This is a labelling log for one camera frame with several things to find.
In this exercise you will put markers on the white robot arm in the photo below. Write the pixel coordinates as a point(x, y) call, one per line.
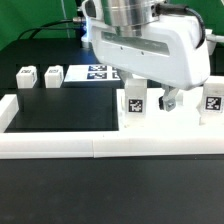
point(127, 17)

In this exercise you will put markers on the white U-shaped obstacle fence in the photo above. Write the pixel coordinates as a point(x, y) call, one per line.
point(167, 135)

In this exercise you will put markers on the white sheet with AprilTags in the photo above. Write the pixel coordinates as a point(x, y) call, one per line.
point(92, 72)

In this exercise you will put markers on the white square table top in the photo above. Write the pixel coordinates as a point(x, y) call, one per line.
point(166, 111)

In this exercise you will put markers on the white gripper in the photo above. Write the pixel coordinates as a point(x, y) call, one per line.
point(168, 52)

